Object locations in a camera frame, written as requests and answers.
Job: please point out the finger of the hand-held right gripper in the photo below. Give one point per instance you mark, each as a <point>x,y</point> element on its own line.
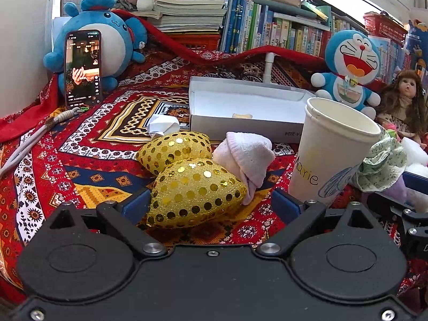
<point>416,179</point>
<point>388,202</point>

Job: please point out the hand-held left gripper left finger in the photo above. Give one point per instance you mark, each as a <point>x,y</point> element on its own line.
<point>135,204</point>

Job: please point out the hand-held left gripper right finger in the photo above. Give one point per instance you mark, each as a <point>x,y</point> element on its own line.
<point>284,205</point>

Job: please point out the purple plush ball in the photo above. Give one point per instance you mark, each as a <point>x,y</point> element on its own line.
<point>396,190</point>

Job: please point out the white fluffy plush toy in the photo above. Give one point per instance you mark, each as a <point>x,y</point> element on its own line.
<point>416,152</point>

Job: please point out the green floral cloth scrunchie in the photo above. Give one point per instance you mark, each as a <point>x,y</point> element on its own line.
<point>381,164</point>

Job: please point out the pink white sock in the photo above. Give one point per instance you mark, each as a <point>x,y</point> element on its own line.
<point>247,157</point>

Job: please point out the white paper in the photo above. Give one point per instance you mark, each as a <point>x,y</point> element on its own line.
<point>164,125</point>

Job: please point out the white cardboard box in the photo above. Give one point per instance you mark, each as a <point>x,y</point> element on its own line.
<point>234,97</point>

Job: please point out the small cream soft piece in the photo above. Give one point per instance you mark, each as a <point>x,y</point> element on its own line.
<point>242,116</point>

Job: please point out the red patterned blanket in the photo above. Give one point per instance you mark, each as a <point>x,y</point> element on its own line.
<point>100,160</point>

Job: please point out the white paper cup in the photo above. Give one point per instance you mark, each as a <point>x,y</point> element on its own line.
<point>321,153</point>

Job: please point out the brown haired doll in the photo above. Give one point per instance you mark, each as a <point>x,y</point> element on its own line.
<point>404,103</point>

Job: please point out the row of thin blue books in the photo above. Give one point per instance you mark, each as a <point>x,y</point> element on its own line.
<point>388,53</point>

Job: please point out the blue cartoon cardboard box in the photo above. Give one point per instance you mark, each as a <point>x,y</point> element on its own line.
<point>416,50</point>

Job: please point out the white plastic pipe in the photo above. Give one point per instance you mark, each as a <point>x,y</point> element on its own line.
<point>269,68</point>

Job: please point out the blue cat plush toy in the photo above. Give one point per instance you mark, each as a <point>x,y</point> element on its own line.
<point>351,57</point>

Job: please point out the model bicycle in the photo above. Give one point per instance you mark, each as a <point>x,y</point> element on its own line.
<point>230,73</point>

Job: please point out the black smartphone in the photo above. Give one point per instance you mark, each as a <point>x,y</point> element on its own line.
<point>83,70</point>

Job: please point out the red plastic basket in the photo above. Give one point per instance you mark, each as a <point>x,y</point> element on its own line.
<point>384,26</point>

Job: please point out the round blue plush toy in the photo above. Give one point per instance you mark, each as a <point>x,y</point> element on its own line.
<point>113,33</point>

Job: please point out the row of children's books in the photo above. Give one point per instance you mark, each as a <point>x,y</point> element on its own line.
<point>284,33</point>

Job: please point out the orange plastic crate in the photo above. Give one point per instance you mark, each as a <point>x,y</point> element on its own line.
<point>197,41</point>

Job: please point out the stack of lying books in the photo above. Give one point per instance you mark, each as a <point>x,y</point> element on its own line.
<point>187,10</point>

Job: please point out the grey grid board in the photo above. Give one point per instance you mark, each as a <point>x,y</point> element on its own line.
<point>72,1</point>

